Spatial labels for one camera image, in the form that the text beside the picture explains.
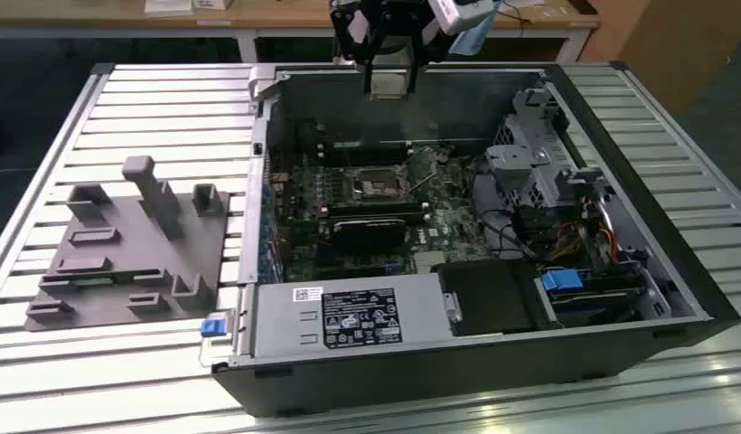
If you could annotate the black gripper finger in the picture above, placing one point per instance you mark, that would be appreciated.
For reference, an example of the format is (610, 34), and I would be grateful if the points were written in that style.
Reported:
(416, 68)
(369, 77)

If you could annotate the black RAM slot bank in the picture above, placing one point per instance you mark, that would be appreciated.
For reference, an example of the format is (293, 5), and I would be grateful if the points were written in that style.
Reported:
(357, 153)

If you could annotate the CPU socket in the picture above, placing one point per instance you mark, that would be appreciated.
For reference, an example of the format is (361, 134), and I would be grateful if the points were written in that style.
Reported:
(376, 185)

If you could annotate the black drive bay cover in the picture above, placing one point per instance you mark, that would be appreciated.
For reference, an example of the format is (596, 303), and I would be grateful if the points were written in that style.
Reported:
(491, 294)

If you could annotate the wooden desk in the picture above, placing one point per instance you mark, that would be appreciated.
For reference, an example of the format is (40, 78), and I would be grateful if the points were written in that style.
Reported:
(273, 18)

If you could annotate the grey metal drive cage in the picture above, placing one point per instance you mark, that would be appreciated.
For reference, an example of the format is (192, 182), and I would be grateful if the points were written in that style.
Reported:
(527, 158)

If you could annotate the black RAM stick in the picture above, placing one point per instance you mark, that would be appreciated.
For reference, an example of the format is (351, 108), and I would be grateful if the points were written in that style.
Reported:
(369, 208)
(376, 216)

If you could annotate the small white box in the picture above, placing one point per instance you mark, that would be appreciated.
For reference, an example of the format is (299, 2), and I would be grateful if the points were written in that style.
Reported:
(212, 3)

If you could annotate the black graphics card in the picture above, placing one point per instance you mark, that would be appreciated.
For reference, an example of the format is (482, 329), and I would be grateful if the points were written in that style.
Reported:
(369, 235)

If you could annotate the green motherboard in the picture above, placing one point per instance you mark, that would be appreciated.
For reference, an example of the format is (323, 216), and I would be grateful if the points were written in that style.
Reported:
(448, 226)

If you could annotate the small silver heat sink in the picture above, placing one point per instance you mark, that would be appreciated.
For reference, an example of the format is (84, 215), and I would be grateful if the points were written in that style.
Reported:
(430, 262)

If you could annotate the wooden cabinet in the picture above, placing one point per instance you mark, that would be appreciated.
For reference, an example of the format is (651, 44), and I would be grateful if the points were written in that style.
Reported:
(678, 45)

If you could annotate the blue disk carrier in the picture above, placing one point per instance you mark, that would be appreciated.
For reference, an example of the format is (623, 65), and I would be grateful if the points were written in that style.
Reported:
(560, 280)

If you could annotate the grey parts rack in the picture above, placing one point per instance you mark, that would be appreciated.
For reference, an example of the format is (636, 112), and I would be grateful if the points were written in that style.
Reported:
(135, 253)

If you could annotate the grey power supply unit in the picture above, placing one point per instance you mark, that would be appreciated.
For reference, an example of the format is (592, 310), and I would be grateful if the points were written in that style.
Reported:
(285, 325)

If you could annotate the blue case latch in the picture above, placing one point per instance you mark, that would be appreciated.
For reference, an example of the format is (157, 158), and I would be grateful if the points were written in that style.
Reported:
(212, 327)

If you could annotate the green RAM stick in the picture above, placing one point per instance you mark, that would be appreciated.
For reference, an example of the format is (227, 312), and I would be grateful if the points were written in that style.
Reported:
(89, 282)

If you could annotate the black open PC case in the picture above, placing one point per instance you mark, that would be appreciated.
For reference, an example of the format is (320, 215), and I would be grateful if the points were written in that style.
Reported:
(406, 384)

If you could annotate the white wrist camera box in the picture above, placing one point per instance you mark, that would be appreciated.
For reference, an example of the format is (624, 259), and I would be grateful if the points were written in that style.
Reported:
(460, 13)

